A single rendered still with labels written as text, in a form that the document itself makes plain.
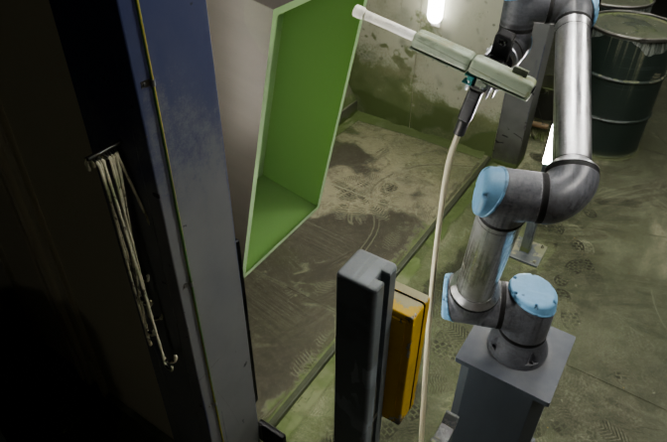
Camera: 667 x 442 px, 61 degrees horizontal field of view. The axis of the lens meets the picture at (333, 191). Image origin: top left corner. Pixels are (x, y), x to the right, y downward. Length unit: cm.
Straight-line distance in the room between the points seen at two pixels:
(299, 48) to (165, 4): 148
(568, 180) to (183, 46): 83
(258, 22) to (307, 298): 160
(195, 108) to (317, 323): 185
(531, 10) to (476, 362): 108
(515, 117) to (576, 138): 253
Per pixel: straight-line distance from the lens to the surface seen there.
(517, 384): 193
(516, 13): 163
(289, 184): 280
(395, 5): 400
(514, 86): 138
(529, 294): 181
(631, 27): 434
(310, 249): 315
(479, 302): 174
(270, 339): 273
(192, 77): 105
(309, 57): 240
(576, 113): 143
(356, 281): 71
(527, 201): 128
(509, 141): 399
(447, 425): 125
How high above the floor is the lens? 214
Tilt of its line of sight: 36 degrees down
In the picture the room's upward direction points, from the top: 1 degrees clockwise
